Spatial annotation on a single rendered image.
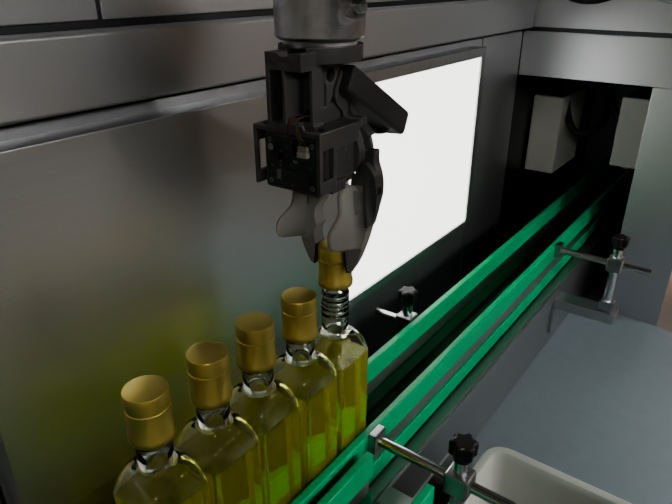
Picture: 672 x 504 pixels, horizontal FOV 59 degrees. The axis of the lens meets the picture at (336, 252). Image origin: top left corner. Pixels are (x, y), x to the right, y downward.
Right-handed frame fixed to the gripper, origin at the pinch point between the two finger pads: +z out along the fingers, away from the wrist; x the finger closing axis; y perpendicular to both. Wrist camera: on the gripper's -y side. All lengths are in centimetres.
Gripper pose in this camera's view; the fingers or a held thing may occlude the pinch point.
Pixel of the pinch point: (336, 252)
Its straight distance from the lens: 59.4
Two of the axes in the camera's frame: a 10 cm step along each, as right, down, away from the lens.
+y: -5.7, 3.5, -7.4
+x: 8.2, 2.4, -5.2
